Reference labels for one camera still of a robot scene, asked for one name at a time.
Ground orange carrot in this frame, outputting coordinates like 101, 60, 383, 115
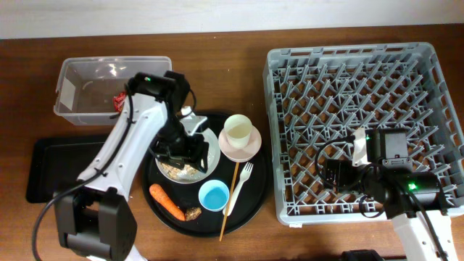
149, 183, 186, 221

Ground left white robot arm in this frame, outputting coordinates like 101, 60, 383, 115
50, 71, 210, 260

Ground clear plastic bin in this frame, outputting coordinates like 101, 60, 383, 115
54, 56, 172, 125

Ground grey plate with food scraps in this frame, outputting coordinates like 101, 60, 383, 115
155, 128, 220, 184

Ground red snack wrapper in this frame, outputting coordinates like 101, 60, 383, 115
112, 91, 126, 113

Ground black rectangular tray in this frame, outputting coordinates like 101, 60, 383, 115
25, 134, 107, 204

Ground blue plastic cup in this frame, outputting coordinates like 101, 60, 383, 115
198, 180, 230, 212

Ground round black serving tray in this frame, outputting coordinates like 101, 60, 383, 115
140, 110, 272, 238

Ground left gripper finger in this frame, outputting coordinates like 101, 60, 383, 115
154, 150, 189, 167
197, 141, 210, 173

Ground cream plastic cup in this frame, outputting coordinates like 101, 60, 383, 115
224, 114, 253, 149

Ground pink saucer plate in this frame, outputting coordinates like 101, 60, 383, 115
218, 126, 262, 162

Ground white plastic fork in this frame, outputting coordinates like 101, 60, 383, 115
223, 162, 253, 216

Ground wooden chopstick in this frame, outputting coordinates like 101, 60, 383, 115
219, 162, 240, 242

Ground brown food chunk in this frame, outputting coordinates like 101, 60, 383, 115
185, 207, 202, 221

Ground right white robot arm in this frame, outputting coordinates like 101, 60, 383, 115
315, 128, 457, 260

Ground grey dishwasher rack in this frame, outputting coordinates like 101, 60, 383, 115
263, 42, 463, 226

